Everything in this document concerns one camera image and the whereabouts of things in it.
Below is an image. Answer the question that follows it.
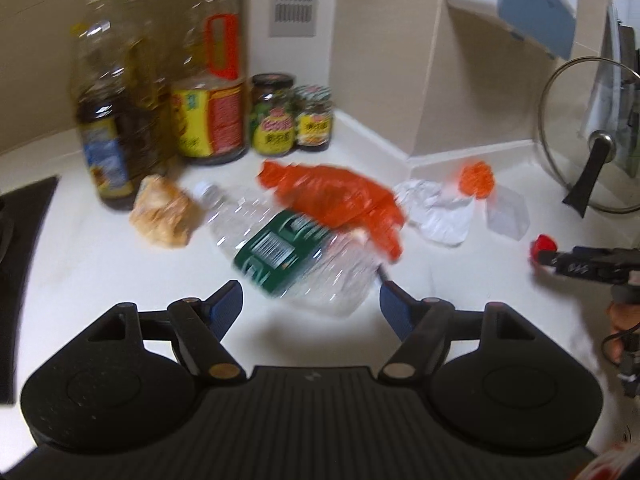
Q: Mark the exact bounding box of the red bottle cap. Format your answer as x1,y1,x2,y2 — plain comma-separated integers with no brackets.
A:
529,234,558,263

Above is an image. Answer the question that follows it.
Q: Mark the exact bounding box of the white paper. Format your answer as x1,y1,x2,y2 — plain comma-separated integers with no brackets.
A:
394,180,475,247

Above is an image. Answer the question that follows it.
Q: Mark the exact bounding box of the orange mesh net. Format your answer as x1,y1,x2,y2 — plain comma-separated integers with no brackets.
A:
458,162,496,200

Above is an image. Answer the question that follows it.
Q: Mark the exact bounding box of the person right hand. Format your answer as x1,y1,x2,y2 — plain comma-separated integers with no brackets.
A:
606,302,640,364

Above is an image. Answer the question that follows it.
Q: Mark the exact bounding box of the clear plastic wrapper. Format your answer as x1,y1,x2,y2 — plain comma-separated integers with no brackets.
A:
486,185,530,240

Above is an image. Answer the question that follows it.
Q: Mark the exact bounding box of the crushed clear plastic bottle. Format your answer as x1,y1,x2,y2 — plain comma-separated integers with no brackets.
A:
194,182,380,318

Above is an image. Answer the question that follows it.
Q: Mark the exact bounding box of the orange crumpled wrapper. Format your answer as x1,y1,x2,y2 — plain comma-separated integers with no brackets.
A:
129,174,198,248

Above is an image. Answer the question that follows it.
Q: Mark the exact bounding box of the red plastic bag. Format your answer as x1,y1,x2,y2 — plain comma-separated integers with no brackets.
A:
257,160,406,262

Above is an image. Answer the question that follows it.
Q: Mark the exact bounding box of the glass pot lid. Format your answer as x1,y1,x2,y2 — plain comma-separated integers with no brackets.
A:
537,56,639,216

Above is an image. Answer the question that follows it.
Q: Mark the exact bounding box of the black gas stove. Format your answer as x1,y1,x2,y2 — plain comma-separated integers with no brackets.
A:
0,177,58,405

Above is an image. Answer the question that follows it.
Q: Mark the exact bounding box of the tall pickle jar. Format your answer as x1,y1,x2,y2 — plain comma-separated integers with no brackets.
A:
250,73,295,157

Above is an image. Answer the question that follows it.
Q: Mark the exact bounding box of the dark soy sauce bottle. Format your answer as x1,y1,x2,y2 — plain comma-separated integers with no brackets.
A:
125,0,176,172

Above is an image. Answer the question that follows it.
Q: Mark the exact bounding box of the small pickle jar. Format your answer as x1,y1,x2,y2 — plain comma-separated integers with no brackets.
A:
293,84,334,152

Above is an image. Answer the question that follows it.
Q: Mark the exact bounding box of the large dark oil bottle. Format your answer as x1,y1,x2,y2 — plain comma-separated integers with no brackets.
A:
70,0,157,211

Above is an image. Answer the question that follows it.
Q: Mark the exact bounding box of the yellow oil bottle red handle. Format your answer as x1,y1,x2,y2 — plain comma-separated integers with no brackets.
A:
171,0,246,166

